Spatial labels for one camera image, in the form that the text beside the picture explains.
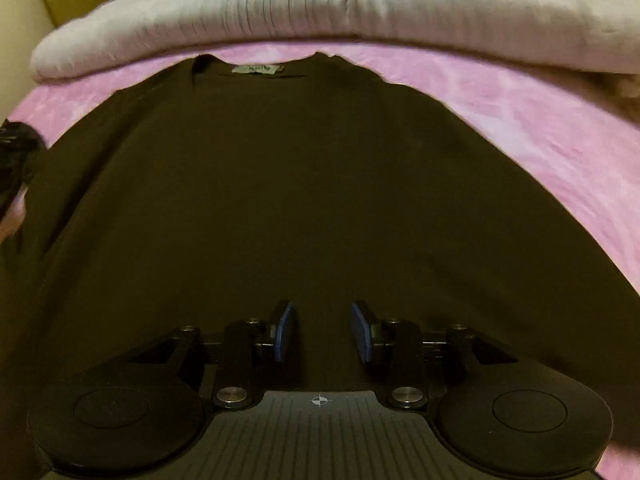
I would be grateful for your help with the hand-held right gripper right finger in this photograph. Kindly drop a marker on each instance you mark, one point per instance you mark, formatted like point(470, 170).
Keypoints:
point(360, 332)

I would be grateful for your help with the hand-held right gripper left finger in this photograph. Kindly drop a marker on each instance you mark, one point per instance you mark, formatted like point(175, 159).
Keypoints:
point(283, 332)

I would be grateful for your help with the black shirt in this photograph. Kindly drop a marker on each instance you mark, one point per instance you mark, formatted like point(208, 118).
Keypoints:
point(300, 185)

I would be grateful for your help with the person's left forearm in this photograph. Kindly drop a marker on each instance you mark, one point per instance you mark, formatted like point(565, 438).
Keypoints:
point(11, 215)

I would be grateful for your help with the pink floral blanket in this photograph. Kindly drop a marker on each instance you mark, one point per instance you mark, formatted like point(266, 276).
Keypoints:
point(525, 120)

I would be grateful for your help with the white ribbed quilt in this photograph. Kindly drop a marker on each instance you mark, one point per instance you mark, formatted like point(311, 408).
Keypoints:
point(350, 0)

